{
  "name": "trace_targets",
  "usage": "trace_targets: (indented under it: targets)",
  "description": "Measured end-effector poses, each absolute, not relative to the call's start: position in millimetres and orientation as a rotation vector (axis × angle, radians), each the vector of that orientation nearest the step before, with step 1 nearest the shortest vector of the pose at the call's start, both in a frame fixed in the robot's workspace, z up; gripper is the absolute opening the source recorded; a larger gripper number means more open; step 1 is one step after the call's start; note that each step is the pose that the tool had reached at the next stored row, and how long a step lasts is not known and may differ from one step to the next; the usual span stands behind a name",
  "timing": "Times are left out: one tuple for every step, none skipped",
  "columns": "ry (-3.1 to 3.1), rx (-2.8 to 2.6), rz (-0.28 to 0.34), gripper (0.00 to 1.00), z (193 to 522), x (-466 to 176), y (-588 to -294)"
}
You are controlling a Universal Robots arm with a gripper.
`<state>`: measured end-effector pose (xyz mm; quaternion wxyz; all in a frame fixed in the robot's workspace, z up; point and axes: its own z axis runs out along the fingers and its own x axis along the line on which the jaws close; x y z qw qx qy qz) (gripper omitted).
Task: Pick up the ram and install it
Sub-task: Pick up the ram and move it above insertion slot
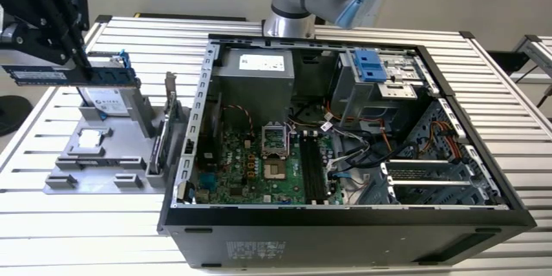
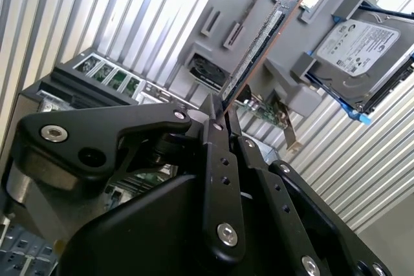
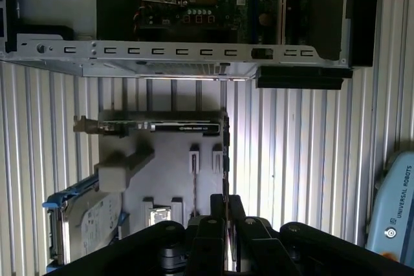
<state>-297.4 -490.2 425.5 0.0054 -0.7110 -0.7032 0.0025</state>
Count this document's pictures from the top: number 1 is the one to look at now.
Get black PC case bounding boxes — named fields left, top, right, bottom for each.
left=154, top=32, right=537, bottom=270

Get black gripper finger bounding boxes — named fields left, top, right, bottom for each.
left=45, top=0, right=94, bottom=83

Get blue drive latch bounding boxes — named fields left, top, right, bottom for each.
left=351, top=48, right=386, bottom=83

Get graphics card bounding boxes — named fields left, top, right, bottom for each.
left=145, top=71, right=179, bottom=175

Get silver CPU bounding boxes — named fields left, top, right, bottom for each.
left=77, top=129, right=103, bottom=147

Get metal slat side table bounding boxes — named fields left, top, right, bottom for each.
left=509, top=34, right=552, bottom=83

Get metal socket cover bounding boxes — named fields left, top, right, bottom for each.
left=259, top=122, right=289, bottom=159

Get red black twisted wire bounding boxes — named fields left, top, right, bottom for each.
left=221, top=104, right=255, bottom=137

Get thin wires with white tags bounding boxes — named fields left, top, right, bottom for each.
left=286, top=112, right=345, bottom=138

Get thin orange wire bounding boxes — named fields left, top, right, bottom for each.
left=378, top=120, right=394, bottom=153

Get black round stand base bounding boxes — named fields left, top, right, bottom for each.
left=0, top=94, right=33, bottom=136

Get grey power supply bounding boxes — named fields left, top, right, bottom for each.
left=213, top=48, right=295, bottom=128

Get grey parts rack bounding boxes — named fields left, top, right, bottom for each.
left=42, top=77, right=193, bottom=195

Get metal disk bay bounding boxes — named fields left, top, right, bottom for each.
left=355, top=158, right=503, bottom=207

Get grey wire bundle white connector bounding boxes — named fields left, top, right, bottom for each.
left=325, top=146, right=371, bottom=173

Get thick black cable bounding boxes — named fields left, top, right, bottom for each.
left=335, top=142, right=421, bottom=171

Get hard disk in blue carrier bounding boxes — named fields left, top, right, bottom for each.
left=79, top=48, right=135, bottom=121

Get CPU socket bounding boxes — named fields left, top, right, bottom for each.
left=261, top=158, right=289, bottom=182

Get RAM slot with white clips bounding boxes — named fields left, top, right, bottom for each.
left=301, top=131, right=317, bottom=206
left=311, top=131, right=330, bottom=206

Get green motherboard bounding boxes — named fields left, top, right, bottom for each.
left=195, top=127, right=345, bottom=206

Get metal drive cage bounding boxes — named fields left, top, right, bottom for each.
left=330, top=48, right=437, bottom=128

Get blue RAM stick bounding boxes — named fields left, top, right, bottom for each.
left=1, top=64, right=134, bottom=89

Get orange power wire bundle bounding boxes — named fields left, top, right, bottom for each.
left=419, top=120, right=470, bottom=164

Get black box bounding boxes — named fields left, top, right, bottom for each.
left=486, top=50, right=529, bottom=72

